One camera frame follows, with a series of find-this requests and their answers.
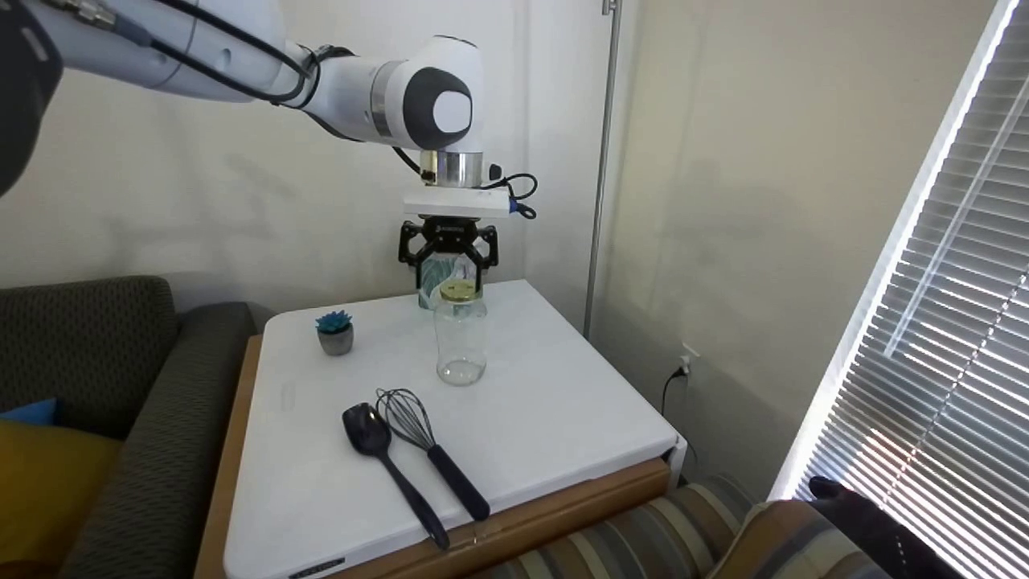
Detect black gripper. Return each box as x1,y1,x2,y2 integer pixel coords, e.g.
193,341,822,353
396,217,504,298

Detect gold metal jar lid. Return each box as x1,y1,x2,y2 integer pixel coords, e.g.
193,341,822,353
433,279,481,307

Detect clear glass jar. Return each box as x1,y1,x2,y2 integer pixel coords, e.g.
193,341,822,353
430,297,493,390

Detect blue succulent in grey pot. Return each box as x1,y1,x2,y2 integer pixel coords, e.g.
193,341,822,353
316,308,358,359

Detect dark blue slotted spoon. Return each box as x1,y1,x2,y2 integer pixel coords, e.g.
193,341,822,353
342,399,452,554

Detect white foam board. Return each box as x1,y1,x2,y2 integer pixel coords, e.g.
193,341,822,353
221,276,690,579

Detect brown wooden table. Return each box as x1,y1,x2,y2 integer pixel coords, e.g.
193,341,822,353
188,332,680,579

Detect striped sofa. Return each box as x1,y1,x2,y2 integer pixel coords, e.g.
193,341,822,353
465,477,967,579

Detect grey sofa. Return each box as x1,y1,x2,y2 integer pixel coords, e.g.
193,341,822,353
0,272,263,579

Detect blue cushion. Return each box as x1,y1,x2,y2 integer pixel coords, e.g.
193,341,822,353
0,396,65,431

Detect yellow cushion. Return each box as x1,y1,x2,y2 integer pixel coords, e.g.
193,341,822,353
0,419,124,571

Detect white window blinds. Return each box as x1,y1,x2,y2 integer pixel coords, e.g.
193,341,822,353
768,0,1029,579

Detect black stand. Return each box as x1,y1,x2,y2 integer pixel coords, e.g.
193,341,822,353
808,472,967,579

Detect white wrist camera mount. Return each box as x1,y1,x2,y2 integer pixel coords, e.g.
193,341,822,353
403,182,514,224

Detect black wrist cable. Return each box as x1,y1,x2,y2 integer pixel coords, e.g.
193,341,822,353
388,142,539,224

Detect black wire whisk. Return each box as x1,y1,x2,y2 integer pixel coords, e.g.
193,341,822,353
373,386,494,525

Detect wall outlet with cable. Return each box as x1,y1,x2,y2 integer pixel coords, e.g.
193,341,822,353
660,341,700,426

